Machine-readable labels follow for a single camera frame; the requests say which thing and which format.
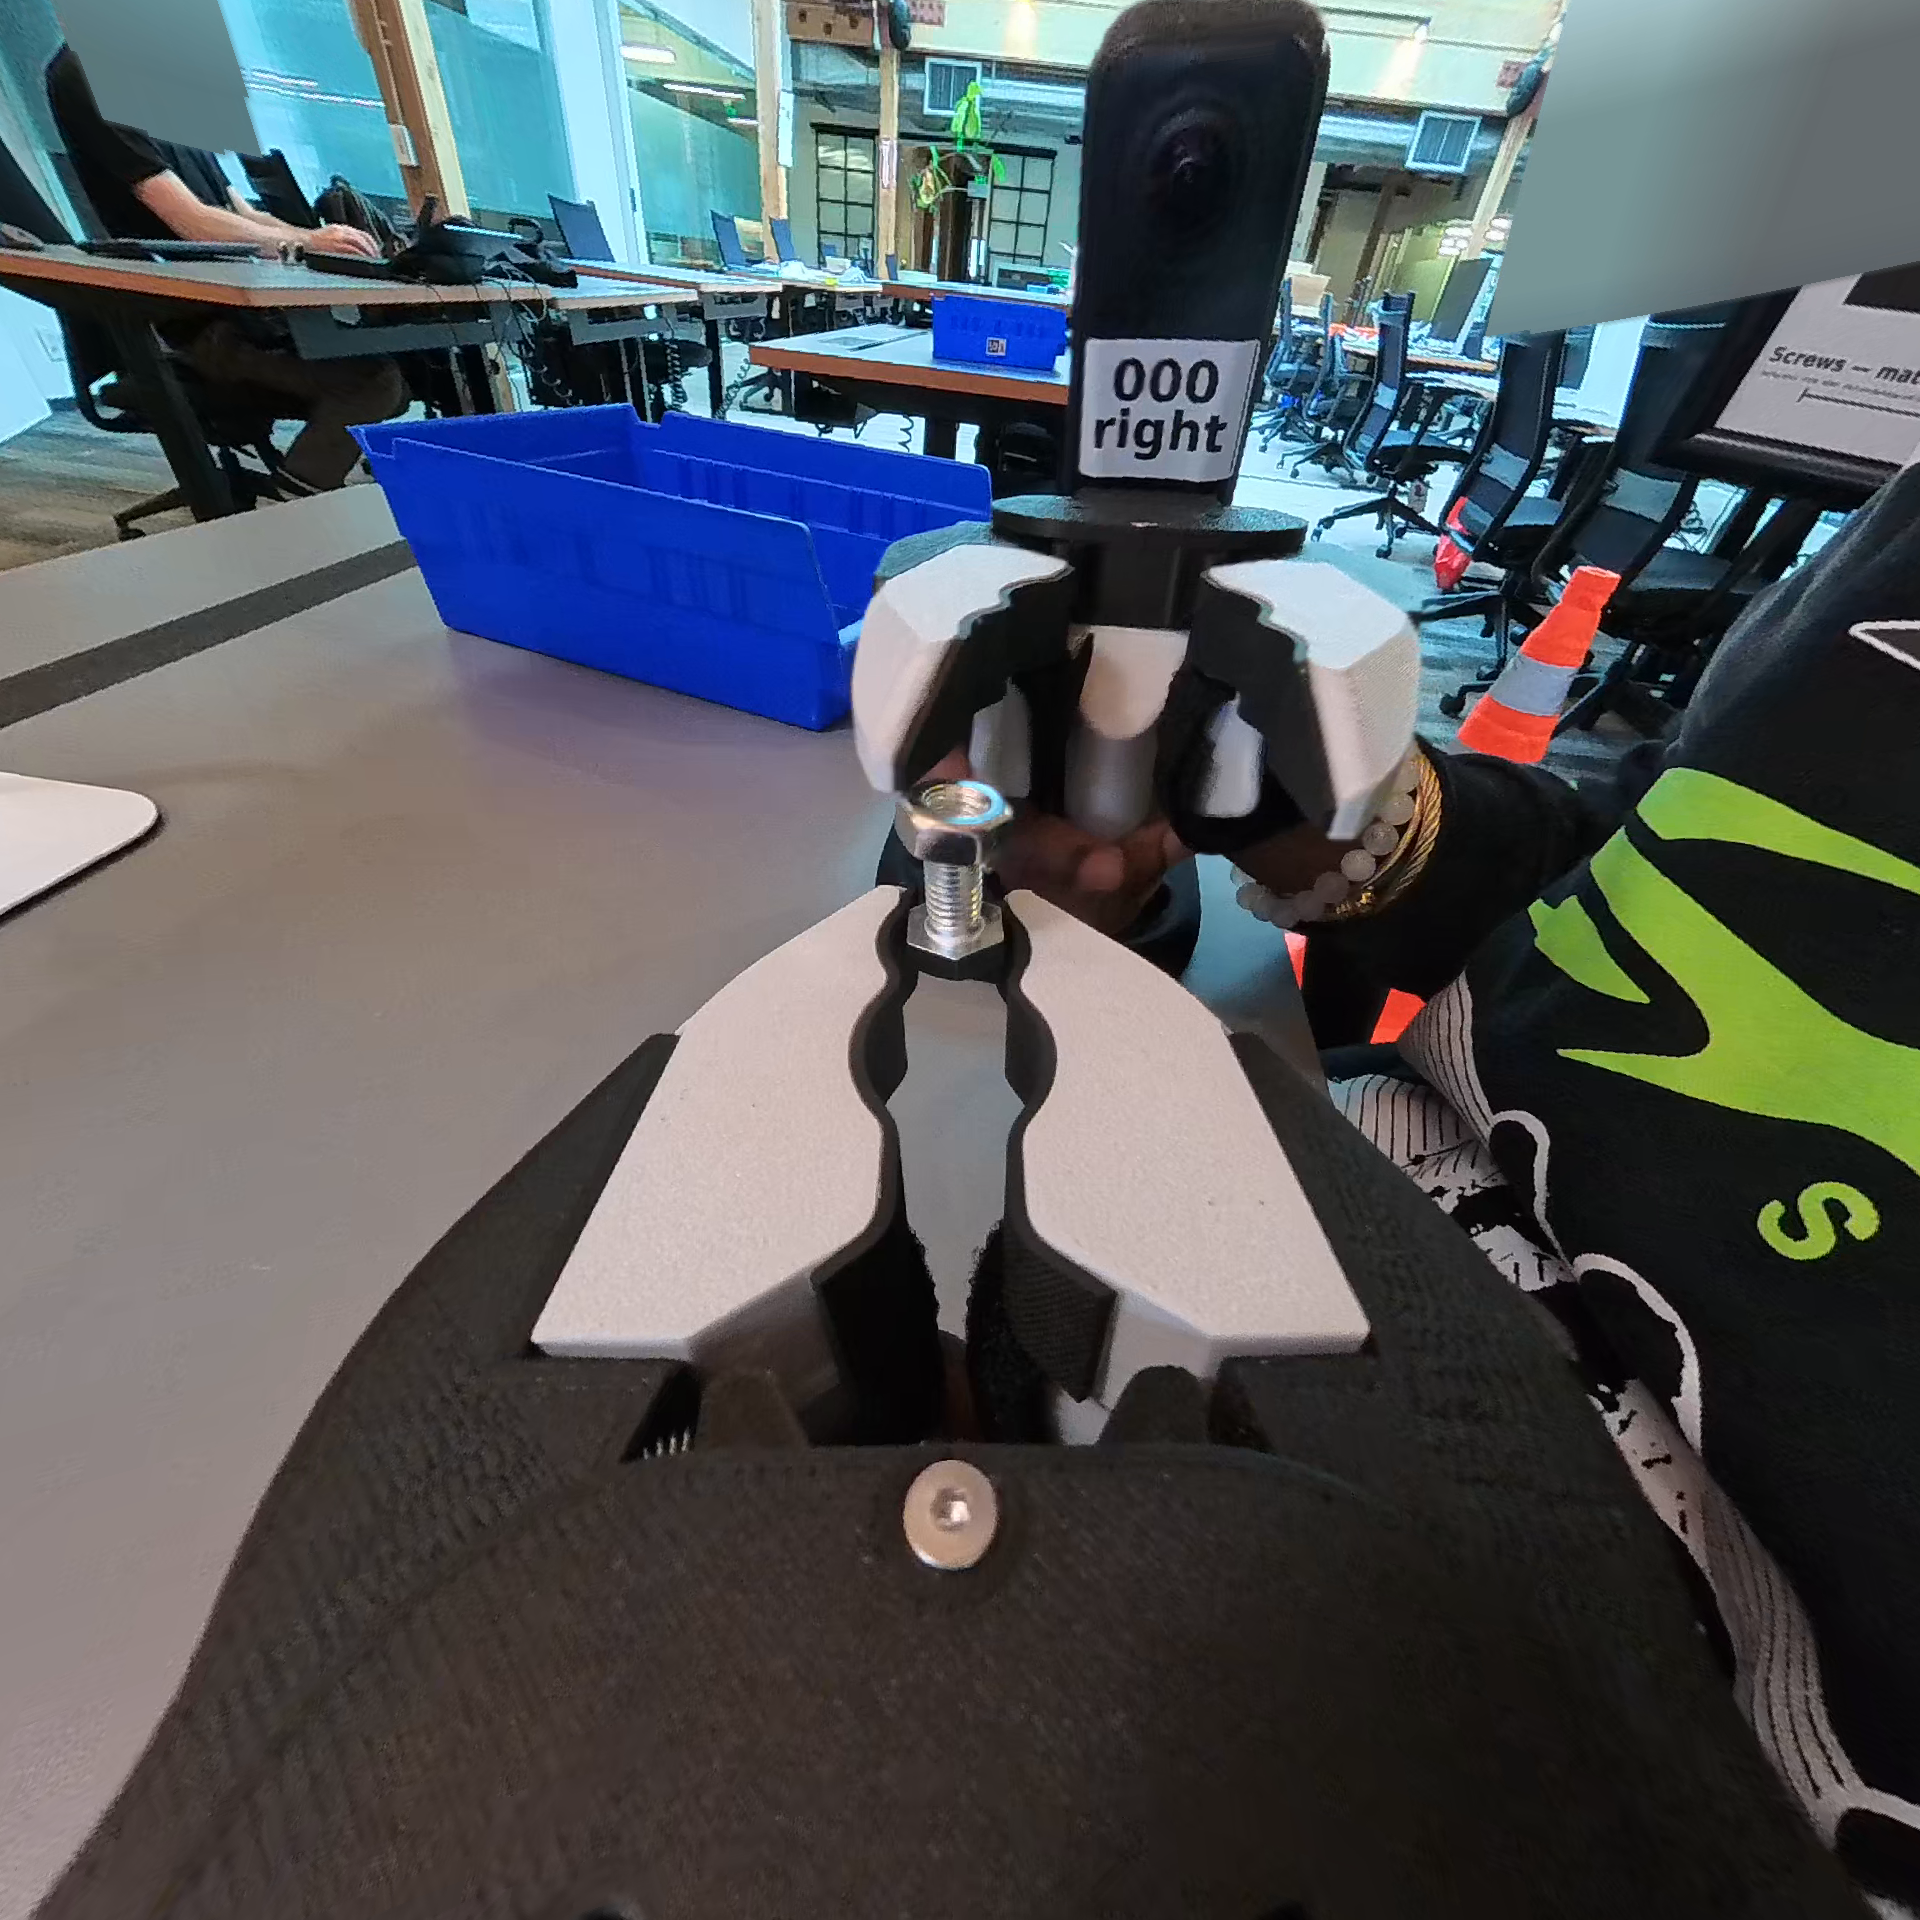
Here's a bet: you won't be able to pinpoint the printed task sheet sign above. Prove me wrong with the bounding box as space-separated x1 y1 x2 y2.
1703 271 1920 501

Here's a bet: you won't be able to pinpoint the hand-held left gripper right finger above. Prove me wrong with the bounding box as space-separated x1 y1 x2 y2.
985 893 1373 1417

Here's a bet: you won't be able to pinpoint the person's right hand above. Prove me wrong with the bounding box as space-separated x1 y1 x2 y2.
930 788 1350 918

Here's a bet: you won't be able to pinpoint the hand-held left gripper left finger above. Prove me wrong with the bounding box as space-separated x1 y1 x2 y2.
534 885 918 1417

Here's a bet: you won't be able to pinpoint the orange traffic cone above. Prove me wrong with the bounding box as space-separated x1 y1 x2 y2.
1287 929 1430 1049
1457 564 1623 770

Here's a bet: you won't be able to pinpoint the person's black printed shirt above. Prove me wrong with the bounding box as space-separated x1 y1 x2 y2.
1322 481 1920 1920

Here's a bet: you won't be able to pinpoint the wooden office desk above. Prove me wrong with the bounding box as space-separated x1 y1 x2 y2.
749 326 1074 489
0 242 712 530

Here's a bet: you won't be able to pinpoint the sign on white stand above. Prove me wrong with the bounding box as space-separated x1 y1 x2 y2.
0 772 162 920

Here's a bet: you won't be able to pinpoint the black mesh cushion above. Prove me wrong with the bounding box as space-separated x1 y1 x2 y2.
880 826 1208 985

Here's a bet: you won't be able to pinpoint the large blue plastic bin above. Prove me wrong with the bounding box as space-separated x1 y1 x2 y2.
354 405 994 735

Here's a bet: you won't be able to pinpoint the hanging green plant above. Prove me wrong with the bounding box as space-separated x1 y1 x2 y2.
911 82 1010 213

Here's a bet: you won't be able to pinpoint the short thick silver bolt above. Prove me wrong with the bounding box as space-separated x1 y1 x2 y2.
892 777 1022 965

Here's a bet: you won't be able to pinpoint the beaded bracelets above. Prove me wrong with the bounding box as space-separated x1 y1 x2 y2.
1240 745 1448 929

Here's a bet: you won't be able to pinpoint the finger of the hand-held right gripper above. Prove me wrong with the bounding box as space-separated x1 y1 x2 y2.
852 542 1076 802
1208 562 1423 844

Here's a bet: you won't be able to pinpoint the black office chair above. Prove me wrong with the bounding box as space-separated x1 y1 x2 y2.
1307 290 1448 561
1436 332 1601 588

